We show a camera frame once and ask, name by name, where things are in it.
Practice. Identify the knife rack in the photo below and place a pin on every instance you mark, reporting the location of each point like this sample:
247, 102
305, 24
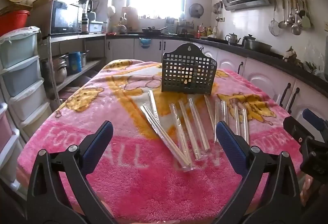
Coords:
171, 24

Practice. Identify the group of condiment bottles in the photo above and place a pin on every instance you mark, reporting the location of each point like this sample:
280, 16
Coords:
206, 31

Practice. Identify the white lower kitchen cabinets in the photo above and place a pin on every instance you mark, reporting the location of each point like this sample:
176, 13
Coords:
261, 78

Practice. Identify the group of chopsticks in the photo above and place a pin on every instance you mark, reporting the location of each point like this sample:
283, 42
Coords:
183, 142

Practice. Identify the red plastic bucket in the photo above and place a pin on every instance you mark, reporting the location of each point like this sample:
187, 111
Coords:
12, 23

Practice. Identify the small wall fan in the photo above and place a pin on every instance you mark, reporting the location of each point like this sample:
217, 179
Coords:
196, 10

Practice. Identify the wooden cutting board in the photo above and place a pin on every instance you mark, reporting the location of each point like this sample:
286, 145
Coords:
130, 17

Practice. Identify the plastic bag of vegetables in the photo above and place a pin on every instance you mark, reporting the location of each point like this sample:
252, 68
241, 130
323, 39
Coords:
314, 69

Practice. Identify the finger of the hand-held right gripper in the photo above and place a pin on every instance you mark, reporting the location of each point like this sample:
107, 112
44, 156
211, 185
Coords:
314, 119
294, 126

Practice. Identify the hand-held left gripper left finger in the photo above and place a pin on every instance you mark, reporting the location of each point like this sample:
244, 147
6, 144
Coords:
96, 147

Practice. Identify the blue hanging bowl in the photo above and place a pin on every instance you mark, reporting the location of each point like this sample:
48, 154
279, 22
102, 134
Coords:
145, 43

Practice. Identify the hanging utensils beside socket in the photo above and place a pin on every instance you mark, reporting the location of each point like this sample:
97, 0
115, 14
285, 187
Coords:
218, 10

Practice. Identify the black blender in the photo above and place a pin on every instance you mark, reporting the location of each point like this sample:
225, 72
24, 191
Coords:
85, 12

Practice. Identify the pink cartoon printed blanket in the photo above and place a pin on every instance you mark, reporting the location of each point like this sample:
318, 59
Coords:
133, 188

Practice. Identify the black kitchen countertop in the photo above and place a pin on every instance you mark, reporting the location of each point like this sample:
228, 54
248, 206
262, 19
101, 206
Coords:
269, 56

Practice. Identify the grey plastic container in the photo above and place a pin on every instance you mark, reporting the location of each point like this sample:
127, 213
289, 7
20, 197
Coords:
95, 26

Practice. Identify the small steel pot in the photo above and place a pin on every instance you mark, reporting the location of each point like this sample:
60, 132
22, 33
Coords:
84, 58

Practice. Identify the large steel ladle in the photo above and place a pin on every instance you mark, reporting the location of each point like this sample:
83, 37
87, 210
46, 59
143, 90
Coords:
296, 29

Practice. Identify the dark green perforated utensil basket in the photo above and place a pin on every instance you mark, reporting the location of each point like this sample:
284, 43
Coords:
188, 72

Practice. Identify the person's left hand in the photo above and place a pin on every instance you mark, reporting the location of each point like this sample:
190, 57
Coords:
106, 208

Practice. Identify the pastel plastic drawer unit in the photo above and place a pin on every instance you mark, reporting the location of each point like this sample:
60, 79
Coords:
21, 78

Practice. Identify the pale spatula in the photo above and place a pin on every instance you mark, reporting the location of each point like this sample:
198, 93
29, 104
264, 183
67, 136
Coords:
306, 23

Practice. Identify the steel cooking pot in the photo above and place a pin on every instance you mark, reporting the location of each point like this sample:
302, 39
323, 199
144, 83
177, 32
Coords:
257, 46

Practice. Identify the dark kettle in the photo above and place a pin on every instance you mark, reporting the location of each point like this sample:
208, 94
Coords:
249, 38

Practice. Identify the person's right hand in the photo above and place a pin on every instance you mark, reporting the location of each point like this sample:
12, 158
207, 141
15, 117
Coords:
308, 188

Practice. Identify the stacked steel pots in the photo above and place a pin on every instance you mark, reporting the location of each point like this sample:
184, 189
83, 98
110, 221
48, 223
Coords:
57, 70

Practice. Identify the black wok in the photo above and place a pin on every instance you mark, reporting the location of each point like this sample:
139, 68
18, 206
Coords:
152, 31

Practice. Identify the bunch of mushrooms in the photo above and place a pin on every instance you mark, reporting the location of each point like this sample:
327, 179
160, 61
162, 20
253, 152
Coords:
290, 55

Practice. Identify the black spoon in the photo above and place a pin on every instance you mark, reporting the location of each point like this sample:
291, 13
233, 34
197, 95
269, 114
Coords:
302, 14

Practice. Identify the steel slotted spoon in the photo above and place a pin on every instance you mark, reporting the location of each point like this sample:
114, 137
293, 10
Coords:
290, 19

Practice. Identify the black microwave oven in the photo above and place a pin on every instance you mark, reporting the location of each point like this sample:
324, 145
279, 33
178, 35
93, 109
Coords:
64, 17

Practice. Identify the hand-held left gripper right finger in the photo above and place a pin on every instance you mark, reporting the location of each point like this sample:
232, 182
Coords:
232, 147

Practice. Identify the metal shelf rack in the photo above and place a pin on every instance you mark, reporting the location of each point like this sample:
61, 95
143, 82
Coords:
76, 78

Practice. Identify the steel kettle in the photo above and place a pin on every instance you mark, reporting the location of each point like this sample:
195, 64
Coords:
232, 39

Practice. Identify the blue canister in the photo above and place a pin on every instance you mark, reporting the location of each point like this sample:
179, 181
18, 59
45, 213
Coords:
74, 62

